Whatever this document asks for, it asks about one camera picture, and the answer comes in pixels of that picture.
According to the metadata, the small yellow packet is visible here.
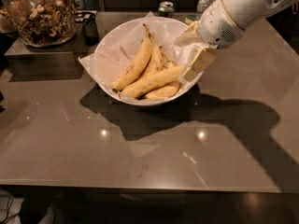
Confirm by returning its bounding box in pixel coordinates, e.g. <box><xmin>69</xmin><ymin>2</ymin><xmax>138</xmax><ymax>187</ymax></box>
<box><xmin>185</xmin><ymin>15</ymin><xmax>196</xmax><ymax>25</ymax></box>

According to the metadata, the black tongs holder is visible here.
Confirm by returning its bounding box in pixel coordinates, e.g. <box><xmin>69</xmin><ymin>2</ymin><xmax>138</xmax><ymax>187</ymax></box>
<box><xmin>76</xmin><ymin>11</ymin><xmax>99</xmax><ymax>46</ymax></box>

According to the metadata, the middle yellow banana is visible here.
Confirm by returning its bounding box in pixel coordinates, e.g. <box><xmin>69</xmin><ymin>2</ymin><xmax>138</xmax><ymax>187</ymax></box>
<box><xmin>143</xmin><ymin>33</ymin><xmax>164</xmax><ymax>77</ymax></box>

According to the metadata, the long yellow banana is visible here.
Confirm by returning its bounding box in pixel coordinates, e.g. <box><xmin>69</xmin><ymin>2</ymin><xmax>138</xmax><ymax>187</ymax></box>
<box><xmin>121</xmin><ymin>65</ymin><xmax>182</xmax><ymax>98</ymax></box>

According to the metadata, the green soda can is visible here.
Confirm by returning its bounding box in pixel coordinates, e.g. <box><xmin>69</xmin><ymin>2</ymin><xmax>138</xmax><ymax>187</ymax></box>
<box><xmin>158</xmin><ymin>1</ymin><xmax>174</xmax><ymax>18</ymax></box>

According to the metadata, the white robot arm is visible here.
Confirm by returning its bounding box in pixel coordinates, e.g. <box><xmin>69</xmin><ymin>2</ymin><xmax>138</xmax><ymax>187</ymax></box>
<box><xmin>175</xmin><ymin>0</ymin><xmax>298</xmax><ymax>83</ymax></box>

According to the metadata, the glass jar of nuts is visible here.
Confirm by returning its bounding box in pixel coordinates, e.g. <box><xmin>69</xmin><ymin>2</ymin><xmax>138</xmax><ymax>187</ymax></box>
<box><xmin>1</xmin><ymin>0</ymin><xmax>76</xmax><ymax>48</ymax></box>

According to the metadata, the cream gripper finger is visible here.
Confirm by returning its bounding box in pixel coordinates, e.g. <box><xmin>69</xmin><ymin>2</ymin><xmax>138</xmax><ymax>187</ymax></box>
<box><xmin>174</xmin><ymin>21</ymin><xmax>203</xmax><ymax>47</ymax></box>
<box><xmin>178</xmin><ymin>46</ymin><xmax>217</xmax><ymax>83</ymax></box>

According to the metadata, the left yellow banana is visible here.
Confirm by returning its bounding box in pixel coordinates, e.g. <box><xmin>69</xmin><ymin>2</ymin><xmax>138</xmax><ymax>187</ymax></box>
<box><xmin>112</xmin><ymin>24</ymin><xmax>153</xmax><ymax>91</ymax></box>

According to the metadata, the white paper liner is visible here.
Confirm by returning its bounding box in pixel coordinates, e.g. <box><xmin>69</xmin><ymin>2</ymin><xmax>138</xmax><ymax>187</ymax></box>
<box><xmin>78</xmin><ymin>11</ymin><xmax>207</xmax><ymax>105</ymax></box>

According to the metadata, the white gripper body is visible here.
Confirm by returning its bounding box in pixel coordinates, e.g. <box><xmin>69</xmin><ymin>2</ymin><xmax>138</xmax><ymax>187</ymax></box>
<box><xmin>197</xmin><ymin>0</ymin><xmax>244</xmax><ymax>49</ymax></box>

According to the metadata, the dark metal stand box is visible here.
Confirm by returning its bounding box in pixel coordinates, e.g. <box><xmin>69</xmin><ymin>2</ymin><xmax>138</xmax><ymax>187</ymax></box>
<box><xmin>5</xmin><ymin>23</ymin><xmax>90</xmax><ymax>81</ymax></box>

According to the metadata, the clear plastic water bottle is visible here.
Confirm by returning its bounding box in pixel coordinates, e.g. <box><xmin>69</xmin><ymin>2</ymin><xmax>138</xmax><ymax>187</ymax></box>
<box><xmin>196</xmin><ymin>0</ymin><xmax>214</xmax><ymax>15</ymax></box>

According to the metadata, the white bowl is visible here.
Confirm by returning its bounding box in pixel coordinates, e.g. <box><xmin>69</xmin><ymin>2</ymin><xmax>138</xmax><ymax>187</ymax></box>
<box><xmin>90</xmin><ymin>17</ymin><xmax>199</xmax><ymax>106</ymax></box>

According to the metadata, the back right yellow banana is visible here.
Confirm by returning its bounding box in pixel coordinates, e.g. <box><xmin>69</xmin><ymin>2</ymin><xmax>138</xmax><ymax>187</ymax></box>
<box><xmin>144</xmin><ymin>48</ymin><xmax>180</xmax><ymax>100</ymax></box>

